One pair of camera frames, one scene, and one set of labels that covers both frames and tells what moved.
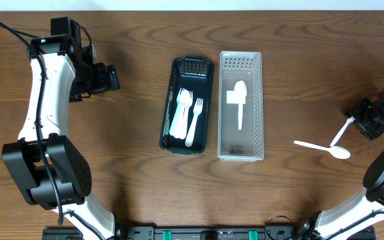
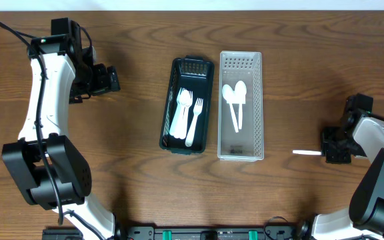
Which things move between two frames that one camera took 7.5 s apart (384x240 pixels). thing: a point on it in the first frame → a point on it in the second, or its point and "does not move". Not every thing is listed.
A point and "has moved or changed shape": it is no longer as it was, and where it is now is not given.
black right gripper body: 371,121 → 335,145
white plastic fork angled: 197,109 does not move
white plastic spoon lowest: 338,151 has moved or changed shape
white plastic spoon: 240,93 does not move
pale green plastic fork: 174,125 does not move
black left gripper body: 113,77 does not move
